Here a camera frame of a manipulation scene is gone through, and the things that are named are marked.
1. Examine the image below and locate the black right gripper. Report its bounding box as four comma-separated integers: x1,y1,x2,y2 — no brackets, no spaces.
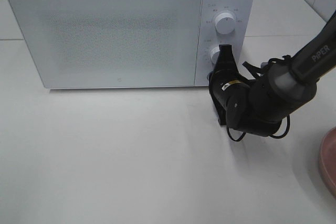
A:
208,44,249,126

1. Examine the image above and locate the pink round plate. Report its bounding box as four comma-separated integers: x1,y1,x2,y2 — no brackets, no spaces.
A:
318,127,335,198

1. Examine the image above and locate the white microwave door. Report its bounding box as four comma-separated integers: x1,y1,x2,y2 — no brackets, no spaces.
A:
8,0,201,89

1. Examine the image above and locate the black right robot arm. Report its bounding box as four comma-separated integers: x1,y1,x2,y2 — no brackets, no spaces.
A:
208,15,335,142

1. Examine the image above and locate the lower white round knob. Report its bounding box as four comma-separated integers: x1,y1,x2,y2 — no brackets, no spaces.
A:
210,46,220,65

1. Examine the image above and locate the white round knob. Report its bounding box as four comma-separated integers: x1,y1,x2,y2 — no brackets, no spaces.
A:
214,12,236,35
210,46,220,65

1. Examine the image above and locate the upper white round knob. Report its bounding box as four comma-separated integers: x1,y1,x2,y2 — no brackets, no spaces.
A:
214,12,236,35

